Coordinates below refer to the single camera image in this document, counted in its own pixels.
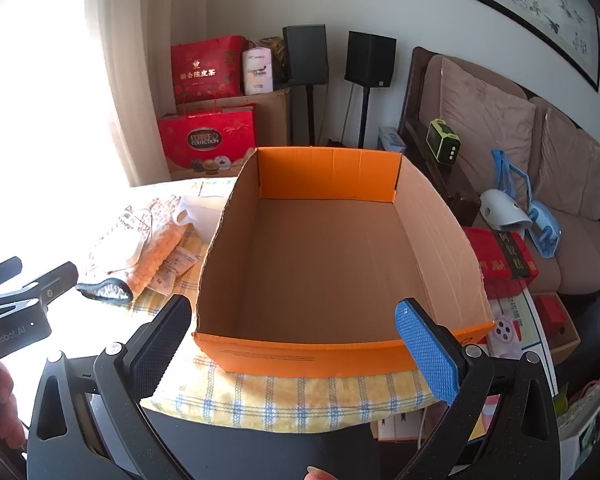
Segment orange cardboard box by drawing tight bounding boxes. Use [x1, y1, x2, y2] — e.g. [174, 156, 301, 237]
[192, 146, 496, 378]

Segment red tin box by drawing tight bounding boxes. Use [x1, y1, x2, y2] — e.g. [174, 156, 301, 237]
[462, 226, 540, 302]

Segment brown cardboard carton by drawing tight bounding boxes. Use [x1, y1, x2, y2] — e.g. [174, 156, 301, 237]
[172, 86, 292, 181]

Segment red gift bag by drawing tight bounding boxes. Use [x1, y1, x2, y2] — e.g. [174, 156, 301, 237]
[170, 35, 249, 106]

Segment white tissue pack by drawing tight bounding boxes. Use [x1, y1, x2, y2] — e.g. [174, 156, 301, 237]
[242, 47, 275, 95]

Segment small red box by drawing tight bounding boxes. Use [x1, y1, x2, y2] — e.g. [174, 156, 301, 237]
[536, 294, 571, 333]

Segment small open cardboard tray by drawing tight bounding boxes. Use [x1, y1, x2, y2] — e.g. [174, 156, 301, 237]
[534, 292, 581, 358]

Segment white and grey curved device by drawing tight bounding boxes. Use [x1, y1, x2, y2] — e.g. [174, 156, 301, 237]
[480, 188, 535, 234]

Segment grey-fronted black speaker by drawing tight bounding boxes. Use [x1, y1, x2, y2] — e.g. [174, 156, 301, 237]
[282, 24, 329, 86]

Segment white and blue box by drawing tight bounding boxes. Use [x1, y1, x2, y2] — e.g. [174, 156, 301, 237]
[377, 126, 406, 154]

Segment green and black radio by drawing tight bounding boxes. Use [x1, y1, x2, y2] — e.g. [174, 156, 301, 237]
[426, 118, 461, 165]

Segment clear plastic container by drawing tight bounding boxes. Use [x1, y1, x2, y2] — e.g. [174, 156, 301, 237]
[172, 194, 237, 242]

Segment beige plush oven mitt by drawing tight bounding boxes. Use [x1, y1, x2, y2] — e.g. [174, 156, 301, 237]
[75, 195, 197, 304]

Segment light blue strap massager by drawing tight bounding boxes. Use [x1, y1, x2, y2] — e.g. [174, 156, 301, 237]
[491, 149, 564, 260]

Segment beige sofa back cushion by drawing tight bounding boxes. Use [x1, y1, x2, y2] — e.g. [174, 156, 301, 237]
[438, 57, 537, 202]
[535, 107, 600, 222]

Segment gold patterned bag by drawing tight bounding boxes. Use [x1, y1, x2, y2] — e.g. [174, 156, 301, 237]
[257, 36, 287, 87]

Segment brown sofa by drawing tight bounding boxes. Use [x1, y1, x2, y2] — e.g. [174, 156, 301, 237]
[399, 46, 600, 307]

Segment paper shopping bags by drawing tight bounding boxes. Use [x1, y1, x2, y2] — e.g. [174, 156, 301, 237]
[554, 357, 600, 467]

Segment yellow checked cloth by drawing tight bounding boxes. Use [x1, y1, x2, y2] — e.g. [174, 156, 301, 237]
[130, 177, 463, 436]

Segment red chocolate gift box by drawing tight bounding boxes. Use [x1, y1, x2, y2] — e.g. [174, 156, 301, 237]
[157, 104, 257, 177]

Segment phone with pale case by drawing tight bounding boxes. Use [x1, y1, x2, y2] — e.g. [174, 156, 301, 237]
[487, 312, 524, 359]

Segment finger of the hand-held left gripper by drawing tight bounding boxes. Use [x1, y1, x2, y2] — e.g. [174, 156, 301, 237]
[0, 256, 23, 283]
[22, 261, 79, 308]

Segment black speaker stand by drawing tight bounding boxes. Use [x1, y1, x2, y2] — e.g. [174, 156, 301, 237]
[357, 86, 371, 150]
[305, 84, 317, 147]

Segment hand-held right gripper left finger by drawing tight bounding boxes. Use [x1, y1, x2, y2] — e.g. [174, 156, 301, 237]
[27, 294, 193, 480]

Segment person's left hand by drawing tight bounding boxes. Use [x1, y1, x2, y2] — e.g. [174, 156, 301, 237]
[0, 359, 28, 451]

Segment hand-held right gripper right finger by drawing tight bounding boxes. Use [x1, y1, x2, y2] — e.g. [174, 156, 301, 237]
[395, 298, 561, 480]

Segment small clear labelled packet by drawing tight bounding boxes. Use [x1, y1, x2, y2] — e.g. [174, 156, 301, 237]
[147, 246, 201, 296]

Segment cream curtain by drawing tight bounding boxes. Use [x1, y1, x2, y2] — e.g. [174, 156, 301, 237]
[82, 0, 222, 189]

